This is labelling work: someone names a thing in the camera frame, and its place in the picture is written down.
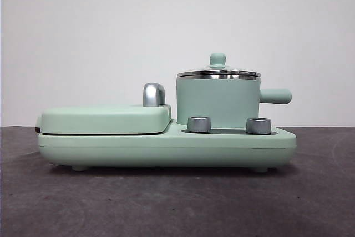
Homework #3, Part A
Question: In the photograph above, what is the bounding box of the glass lid with green knob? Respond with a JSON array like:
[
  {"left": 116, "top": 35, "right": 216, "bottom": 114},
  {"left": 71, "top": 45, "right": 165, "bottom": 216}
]
[{"left": 177, "top": 52, "right": 261, "bottom": 79}]

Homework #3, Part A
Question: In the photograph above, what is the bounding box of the silver control knob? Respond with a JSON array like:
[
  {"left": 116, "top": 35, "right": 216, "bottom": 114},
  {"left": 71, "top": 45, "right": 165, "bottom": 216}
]
[
  {"left": 246, "top": 117, "right": 272, "bottom": 134},
  {"left": 187, "top": 115, "right": 213, "bottom": 133}
]

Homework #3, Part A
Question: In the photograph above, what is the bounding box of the mint green breakfast machine base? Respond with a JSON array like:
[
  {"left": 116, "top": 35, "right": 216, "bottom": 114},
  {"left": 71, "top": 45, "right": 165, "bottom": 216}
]
[{"left": 38, "top": 119, "right": 297, "bottom": 172}]

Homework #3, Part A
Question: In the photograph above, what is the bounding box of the mint green griddle cover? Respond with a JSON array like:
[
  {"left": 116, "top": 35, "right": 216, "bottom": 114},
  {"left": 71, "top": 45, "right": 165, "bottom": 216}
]
[{"left": 34, "top": 103, "right": 173, "bottom": 135}]

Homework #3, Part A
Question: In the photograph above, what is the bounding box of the silver griddle cover handle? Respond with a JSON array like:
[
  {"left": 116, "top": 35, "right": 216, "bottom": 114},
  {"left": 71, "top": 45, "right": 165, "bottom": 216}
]
[{"left": 143, "top": 82, "right": 166, "bottom": 107}]

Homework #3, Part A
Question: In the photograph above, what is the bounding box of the mint green pot with handle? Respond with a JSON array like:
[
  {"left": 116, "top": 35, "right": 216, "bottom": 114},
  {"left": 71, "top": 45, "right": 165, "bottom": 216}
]
[{"left": 176, "top": 72, "right": 292, "bottom": 127}]

